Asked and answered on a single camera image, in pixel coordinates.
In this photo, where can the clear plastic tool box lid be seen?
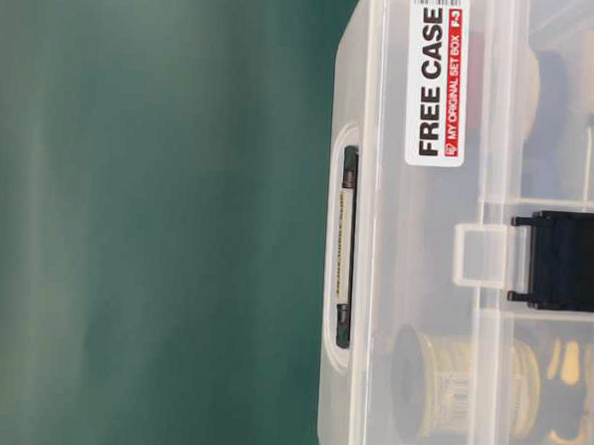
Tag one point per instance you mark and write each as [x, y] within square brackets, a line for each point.
[412, 245]

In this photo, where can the clear plastic tool box base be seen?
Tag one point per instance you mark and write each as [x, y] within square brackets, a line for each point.
[556, 174]

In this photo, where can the white free case label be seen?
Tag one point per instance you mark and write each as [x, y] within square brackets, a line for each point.
[437, 83]

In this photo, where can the red electrical tape roll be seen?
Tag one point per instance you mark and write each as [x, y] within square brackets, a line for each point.
[475, 85]

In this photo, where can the white tape roll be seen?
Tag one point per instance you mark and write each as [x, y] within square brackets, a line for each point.
[533, 85]

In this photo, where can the black latch clip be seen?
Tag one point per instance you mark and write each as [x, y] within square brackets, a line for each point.
[561, 261]

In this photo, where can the yellow wire spool black flange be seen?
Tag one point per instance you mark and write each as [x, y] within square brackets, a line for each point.
[431, 386]

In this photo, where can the yellow black handled tool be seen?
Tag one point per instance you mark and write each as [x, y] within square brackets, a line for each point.
[569, 377]

